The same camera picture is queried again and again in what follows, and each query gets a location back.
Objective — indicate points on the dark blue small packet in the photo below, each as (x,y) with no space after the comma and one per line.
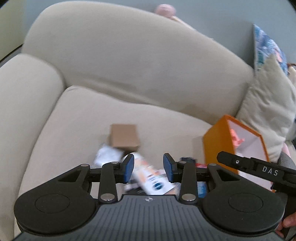
(194,161)

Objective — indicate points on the person's right hand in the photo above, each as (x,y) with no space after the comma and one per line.
(288,222)

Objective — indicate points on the beige cushion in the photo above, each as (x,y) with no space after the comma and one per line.
(269,106)

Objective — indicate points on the blue patterned pillow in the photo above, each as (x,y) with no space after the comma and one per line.
(264,46)

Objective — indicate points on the orange cardboard box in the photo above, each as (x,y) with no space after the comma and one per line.
(218,139)

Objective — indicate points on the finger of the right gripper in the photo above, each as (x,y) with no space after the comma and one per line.
(234,161)

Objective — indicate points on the small brown cardboard box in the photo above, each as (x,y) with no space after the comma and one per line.
(124,137)

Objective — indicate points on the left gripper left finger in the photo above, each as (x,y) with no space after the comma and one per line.
(119,172)

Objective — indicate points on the white orange packet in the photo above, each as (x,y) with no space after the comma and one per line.
(147,180)

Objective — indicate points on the beige sofa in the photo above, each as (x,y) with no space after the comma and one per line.
(87,65)

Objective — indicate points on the pink ball massage stick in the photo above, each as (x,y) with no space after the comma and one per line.
(168,11)

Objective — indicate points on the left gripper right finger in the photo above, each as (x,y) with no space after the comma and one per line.
(175,170)

